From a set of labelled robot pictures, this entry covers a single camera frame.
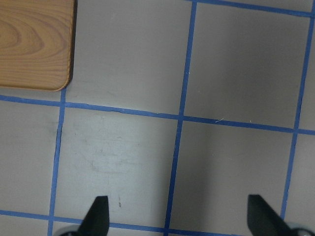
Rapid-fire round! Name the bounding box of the wooden tray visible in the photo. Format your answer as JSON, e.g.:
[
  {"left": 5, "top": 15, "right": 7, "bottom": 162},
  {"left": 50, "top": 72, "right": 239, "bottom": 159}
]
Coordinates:
[{"left": 0, "top": 0, "right": 77, "bottom": 91}]

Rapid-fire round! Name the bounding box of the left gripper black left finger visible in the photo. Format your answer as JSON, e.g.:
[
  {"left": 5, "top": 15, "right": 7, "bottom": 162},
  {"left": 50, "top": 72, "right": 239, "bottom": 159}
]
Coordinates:
[{"left": 77, "top": 196, "right": 109, "bottom": 236}]

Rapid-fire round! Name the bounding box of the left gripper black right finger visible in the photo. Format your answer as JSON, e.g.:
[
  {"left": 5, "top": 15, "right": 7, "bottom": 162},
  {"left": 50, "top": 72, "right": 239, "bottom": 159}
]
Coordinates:
[{"left": 247, "top": 195, "right": 299, "bottom": 236}]

